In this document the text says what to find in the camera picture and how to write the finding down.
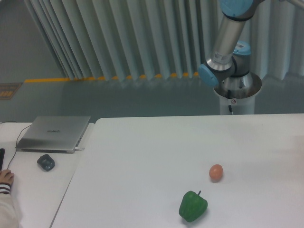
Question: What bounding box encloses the person's hand on table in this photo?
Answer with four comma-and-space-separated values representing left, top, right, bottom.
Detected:
0, 169, 14, 186

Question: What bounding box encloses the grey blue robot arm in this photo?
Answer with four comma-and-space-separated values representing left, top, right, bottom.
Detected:
198, 0, 304, 87

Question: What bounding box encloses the white sleeved forearm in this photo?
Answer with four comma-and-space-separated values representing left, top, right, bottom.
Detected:
0, 182, 19, 228

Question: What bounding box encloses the green bell pepper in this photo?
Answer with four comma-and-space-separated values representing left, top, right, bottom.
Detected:
179, 190, 208, 222

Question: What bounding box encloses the black phone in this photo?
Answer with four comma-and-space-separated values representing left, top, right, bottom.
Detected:
0, 148, 5, 171

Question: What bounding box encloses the silver laptop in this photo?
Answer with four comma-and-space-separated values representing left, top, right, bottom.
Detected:
16, 116, 90, 153

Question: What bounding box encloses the white pleated curtain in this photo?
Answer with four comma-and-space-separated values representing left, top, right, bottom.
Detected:
26, 0, 304, 81

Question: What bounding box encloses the brown egg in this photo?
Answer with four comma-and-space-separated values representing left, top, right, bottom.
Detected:
209, 164, 223, 181

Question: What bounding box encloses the black laptop cable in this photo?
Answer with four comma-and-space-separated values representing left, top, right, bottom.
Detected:
0, 121, 33, 171

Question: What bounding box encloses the black pedestal cable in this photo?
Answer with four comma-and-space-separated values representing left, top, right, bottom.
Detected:
227, 89, 235, 116

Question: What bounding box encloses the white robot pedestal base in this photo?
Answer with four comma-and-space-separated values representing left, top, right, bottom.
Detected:
214, 72, 262, 115

